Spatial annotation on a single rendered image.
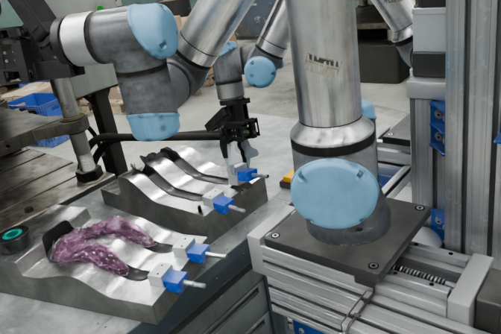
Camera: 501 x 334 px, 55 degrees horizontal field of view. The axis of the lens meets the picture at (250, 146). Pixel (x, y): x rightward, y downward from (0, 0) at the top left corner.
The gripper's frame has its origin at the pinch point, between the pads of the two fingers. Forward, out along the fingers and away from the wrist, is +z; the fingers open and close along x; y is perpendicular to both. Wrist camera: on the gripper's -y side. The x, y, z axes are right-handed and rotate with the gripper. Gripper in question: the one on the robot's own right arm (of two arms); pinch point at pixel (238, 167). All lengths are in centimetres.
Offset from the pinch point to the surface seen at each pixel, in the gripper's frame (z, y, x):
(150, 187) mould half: 2.7, -23.5, -14.9
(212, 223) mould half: 11.3, 1.0, -14.5
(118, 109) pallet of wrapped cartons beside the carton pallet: 8, -377, 201
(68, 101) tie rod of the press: -25, -69, -11
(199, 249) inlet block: 12.5, 8.5, -26.2
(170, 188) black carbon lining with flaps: 4.6, -20.4, -10.1
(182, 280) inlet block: 15.0, 12.9, -36.0
